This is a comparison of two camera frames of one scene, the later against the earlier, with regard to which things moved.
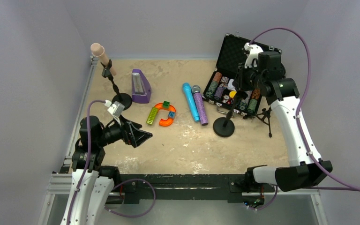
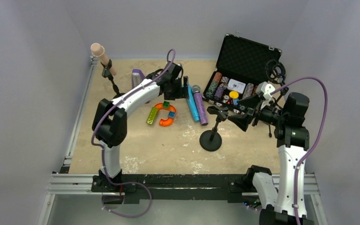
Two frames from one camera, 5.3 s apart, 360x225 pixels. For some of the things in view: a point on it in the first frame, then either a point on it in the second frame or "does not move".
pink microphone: x=98 y=50 does not move
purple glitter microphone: x=196 y=89 does not move
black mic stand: x=224 y=126 -> x=211 y=140
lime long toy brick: x=152 y=115 does not move
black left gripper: x=128 y=133 -> x=184 y=87
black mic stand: x=123 y=98 does not move
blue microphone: x=187 y=88 does not move
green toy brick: x=166 y=104 does not move
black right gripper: x=242 y=77 -> x=251 y=114
